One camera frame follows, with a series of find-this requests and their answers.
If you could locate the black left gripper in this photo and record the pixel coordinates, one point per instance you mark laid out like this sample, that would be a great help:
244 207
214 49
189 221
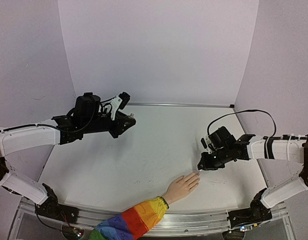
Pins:
122 119

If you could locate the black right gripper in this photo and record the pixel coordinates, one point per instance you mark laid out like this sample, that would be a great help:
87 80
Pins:
211 159

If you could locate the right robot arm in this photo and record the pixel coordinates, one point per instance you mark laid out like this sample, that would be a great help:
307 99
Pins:
221 147

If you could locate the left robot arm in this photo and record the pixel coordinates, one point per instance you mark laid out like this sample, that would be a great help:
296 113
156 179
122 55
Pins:
89 115

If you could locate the rainbow sleeve forearm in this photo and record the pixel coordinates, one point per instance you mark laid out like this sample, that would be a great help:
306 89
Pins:
133 223

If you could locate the mannequin hand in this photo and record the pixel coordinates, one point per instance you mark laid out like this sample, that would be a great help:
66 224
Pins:
181 187

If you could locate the aluminium back table rail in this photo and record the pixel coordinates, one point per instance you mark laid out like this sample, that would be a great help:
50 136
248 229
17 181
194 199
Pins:
191 105

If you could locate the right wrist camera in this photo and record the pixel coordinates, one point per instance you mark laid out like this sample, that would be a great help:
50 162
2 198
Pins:
207 144

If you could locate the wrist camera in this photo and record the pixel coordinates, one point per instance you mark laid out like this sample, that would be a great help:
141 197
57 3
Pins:
207 144
118 103

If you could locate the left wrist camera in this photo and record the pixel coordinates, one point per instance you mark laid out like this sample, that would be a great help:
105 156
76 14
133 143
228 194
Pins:
118 103

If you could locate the aluminium front rail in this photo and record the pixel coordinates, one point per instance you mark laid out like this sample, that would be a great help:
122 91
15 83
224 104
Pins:
76 223

